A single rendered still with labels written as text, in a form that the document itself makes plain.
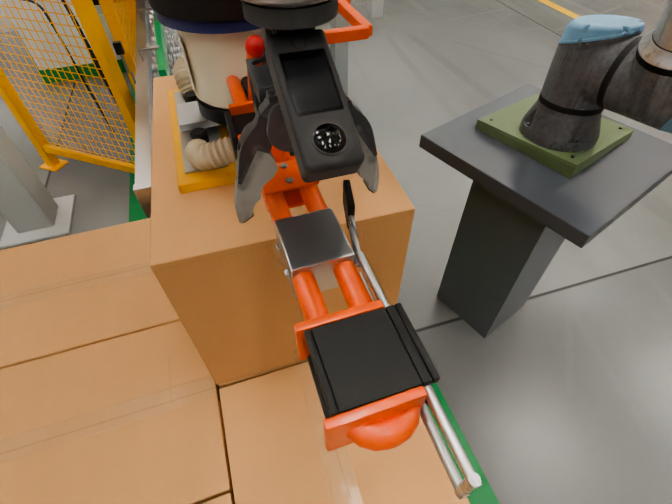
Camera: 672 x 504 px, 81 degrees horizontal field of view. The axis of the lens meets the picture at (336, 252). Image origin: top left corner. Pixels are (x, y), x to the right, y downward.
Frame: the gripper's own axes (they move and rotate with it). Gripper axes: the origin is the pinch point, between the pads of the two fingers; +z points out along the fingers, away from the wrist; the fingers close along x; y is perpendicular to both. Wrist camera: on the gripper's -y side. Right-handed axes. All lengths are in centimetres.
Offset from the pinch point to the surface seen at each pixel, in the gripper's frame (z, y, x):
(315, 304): -1.0, -12.2, 3.3
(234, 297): 24.0, 10.0, 11.7
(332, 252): -1.6, -7.6, 0.2
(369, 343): -2.5, -17.8, 0.6
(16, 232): 106, 145, 112
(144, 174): 48, 85, 33
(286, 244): -1.7, -5.3, 4.0
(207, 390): 53, 10, 23
